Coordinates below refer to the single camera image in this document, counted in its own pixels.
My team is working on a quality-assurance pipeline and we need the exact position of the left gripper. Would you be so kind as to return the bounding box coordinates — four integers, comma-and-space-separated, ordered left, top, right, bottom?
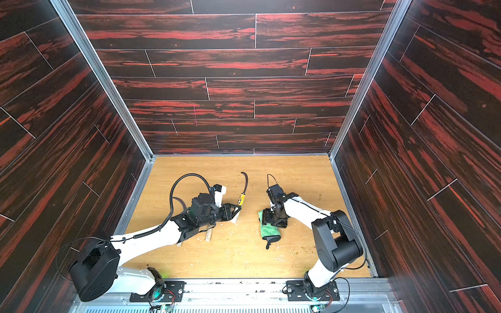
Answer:
197, 203, 242, 230

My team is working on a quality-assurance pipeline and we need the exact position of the green and black rag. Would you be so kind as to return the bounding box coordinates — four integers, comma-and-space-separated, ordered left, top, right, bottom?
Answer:
258, 210, 281, 250

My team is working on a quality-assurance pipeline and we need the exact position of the small sickle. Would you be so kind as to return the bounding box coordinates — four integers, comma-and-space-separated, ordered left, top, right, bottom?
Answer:
206, 229, 213, 242
171, 197, 187, 232
231, 172, 249, 224

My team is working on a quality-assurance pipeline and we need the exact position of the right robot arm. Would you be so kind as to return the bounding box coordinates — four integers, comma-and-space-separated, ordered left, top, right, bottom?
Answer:
260, 184, 363, 301

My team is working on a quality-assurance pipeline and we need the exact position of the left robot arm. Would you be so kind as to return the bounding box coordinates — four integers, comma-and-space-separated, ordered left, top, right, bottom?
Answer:
69, 191, 245, 302

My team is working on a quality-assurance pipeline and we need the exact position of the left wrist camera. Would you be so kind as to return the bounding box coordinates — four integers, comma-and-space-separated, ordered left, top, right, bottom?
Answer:
213, 184, 226, 207

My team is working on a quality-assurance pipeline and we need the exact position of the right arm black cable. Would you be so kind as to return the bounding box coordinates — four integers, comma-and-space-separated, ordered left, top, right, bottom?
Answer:
289, 173, 367, 313

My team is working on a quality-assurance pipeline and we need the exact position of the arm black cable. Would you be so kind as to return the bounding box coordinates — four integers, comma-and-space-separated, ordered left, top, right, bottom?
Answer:
289, 173, 367, 313
54, 173, 214, 275

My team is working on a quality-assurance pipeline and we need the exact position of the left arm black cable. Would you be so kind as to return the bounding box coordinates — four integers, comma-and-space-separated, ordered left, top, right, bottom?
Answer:
54, 173, 214, 275

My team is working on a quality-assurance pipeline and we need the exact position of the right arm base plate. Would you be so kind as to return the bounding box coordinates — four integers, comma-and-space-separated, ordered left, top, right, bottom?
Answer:
282, 279, 340, 301

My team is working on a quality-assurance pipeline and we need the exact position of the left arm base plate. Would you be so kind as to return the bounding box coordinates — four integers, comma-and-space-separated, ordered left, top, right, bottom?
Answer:
129, 280, 186, 304

